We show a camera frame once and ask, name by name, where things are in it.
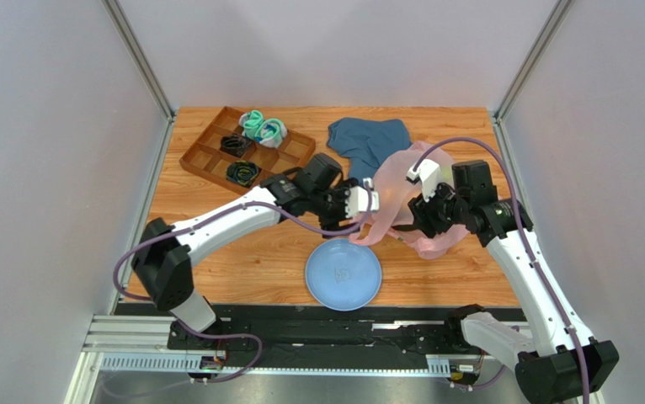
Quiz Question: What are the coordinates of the wooden compartment tray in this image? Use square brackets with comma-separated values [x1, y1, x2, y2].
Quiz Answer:
[179, 106, 316, 194]

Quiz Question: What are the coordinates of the pink plastic bag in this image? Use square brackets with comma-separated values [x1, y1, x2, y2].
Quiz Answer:
[349, 141, 469, 260]

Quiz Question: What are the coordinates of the right aluminium corner post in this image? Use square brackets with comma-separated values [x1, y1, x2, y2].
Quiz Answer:
[494, 0, 576, 124]

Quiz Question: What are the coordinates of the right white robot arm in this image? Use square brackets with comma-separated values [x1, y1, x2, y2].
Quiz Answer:
[407, 159, 619, 403]

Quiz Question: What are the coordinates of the blue plate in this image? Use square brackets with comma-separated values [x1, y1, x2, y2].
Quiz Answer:
[305, 239, 382, 311]

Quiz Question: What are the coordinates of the left aluminium corner post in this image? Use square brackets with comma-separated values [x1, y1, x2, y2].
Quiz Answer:
[102, 0, 176, 122]

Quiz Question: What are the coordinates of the aluminium corner post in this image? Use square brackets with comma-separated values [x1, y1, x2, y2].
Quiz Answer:
[102, 0, 176, 122]
[494, 0, 576, 124]

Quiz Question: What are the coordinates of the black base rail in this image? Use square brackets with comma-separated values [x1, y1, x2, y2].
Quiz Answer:
[115, 302, 525, 372]

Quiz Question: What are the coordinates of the teal grey rolled sock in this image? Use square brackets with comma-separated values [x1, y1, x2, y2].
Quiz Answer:
[255, 118, 288, 149]

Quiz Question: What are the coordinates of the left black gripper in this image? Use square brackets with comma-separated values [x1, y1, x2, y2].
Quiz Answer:
[308, 178, 361, 241]

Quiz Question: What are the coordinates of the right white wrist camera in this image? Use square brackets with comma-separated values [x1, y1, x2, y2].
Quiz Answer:
[406, 159, 445, 202]

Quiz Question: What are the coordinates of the aluminium frame rail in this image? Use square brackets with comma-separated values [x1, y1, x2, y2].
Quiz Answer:
[64, 313, 606, 404]

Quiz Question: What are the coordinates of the blue cloth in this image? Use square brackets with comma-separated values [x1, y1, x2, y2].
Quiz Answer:
[327, 117, 412, 180]

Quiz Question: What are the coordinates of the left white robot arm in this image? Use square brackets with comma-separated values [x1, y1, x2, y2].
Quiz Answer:
[119, 153, 380, 340]

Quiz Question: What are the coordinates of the teal white rolled sock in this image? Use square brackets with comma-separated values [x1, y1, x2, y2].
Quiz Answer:
[238, 109, 264, 141]

